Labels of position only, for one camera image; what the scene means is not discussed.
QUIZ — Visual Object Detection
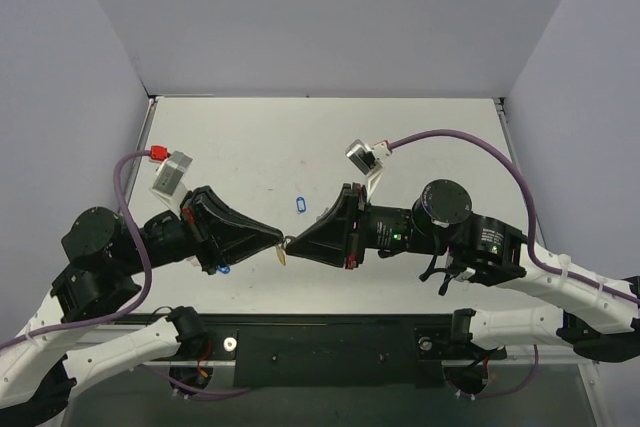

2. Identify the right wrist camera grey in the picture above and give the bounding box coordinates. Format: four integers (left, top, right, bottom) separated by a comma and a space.
345, 139, 383, 176

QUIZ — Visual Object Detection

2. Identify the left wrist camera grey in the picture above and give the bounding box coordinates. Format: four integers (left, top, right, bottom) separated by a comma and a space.
151, 151, 193, 197

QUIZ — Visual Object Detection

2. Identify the blue outlined key tag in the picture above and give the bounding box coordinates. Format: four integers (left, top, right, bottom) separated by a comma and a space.
295, 196, 307, 214

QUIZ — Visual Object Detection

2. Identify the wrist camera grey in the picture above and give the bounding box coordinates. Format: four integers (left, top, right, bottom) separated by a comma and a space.
151, 151, 193, 197
345, 139, 383, 176

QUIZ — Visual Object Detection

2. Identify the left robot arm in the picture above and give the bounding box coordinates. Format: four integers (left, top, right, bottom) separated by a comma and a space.
1, 186, 284, 426

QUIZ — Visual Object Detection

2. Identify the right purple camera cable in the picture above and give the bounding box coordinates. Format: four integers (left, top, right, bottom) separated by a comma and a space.
382, 129, 640, 303

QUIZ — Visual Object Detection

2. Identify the yellow key tag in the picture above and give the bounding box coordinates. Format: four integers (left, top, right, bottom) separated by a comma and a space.
276, 245, 286, 266

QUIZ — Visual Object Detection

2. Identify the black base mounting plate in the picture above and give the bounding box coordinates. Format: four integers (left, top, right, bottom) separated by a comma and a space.
99, 313, 561, 388

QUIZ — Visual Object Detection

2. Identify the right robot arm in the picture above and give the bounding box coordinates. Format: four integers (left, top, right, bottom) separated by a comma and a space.
284, 179, 639, 363

